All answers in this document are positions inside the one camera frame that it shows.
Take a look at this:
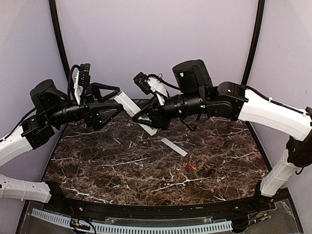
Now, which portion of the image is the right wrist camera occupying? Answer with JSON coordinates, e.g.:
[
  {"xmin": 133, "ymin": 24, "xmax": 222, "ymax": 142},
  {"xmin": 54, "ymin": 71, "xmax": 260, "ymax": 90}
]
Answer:
[{"xmin": 133, "ymin": 72, "xmax": 171, "ymax": 105}]

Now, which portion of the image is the red battery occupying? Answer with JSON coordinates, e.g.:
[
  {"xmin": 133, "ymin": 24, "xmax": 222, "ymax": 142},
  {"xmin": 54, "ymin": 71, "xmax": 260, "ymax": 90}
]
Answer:
[{"xmin": 188, "ymin": 163, "xmax": 197, "ymax": 171}]

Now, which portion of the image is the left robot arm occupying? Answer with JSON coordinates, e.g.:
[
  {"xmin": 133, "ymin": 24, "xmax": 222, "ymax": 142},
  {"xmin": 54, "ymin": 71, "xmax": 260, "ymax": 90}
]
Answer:
[{"xmin": 0, "ymin": 79, "xmax": 123, "ymax": 165}]

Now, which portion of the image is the right black frame post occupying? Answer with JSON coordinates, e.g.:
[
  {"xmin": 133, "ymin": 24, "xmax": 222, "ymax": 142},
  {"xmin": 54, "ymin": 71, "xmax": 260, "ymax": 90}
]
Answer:
[{"xmin": 241, "ymin": 0, "xmax": 265, "ymax": 85}]

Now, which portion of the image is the black frame post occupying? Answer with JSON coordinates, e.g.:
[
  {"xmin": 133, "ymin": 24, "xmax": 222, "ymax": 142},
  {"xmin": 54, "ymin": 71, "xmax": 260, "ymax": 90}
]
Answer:
[
  {"xmin": 241, "ymin": 0, "xmax": 265, "ymax": 85},
  {"xmin": 48, "ymin": 0, "xmax": 70, "ymax": 78}
]

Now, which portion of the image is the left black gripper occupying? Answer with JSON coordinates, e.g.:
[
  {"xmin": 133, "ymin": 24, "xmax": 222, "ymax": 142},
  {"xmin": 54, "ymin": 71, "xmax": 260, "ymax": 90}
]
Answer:
[{"xmin": 46, "ymin": 81, "xmax": 124, "ymax": 130}]

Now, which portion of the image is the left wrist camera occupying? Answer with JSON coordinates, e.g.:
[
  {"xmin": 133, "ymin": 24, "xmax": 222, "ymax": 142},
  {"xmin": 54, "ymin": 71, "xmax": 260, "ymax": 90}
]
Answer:
[{"xmin": 73, "ymin": 63, "xmax": 91, "ymax": 103}]

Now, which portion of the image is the white slotted cable duct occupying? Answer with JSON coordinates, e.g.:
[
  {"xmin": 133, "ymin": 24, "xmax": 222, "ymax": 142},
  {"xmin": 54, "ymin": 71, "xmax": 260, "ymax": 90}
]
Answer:
[{"xmin": 31, "ymin": 208, "xmax": 233, "ymax": 234}]

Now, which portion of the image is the left black frame post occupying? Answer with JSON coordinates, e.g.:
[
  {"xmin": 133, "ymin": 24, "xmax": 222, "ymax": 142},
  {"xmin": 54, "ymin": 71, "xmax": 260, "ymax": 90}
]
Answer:
[{"xmin": 48, "ymin": 0, "xmax": 70, "ymax": 78}]

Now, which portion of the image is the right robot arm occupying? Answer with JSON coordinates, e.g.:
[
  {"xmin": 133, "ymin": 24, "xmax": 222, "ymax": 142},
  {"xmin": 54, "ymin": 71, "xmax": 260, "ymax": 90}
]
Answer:
[{"xmin": 133, "ymin": 59, "xmax": 312, "ymax": 212}]

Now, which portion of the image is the white battery cover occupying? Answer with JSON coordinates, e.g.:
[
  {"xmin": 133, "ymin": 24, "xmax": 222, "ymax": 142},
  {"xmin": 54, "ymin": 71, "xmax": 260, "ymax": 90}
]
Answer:
[{"xmin": 161, "ymin": 137, "xmax": 188, "ymax": 156}]

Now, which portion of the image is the white remote control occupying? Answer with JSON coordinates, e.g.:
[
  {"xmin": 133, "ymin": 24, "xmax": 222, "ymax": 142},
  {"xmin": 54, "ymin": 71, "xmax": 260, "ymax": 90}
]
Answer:
[{"xmin": 114, "ymin": 91, "xmax": 157, "ymax": 136}]

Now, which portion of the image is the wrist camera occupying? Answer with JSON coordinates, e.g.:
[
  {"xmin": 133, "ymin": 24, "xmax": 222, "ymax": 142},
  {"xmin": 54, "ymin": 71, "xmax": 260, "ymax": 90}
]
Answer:
[
  {"xmin": 133, "ymin": 72, "xmax": 171, "ymax": 105},
  {"xmin": 73, "ymin": 63, "xmax": 91, "ymax": 103}
]

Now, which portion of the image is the black front rail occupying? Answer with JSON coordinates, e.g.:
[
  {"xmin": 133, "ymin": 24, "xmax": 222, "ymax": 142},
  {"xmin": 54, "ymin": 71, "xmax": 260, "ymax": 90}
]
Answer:
[{"xmin": 64, "ymin": 197, "xmax": 256, "ymax": 220}]

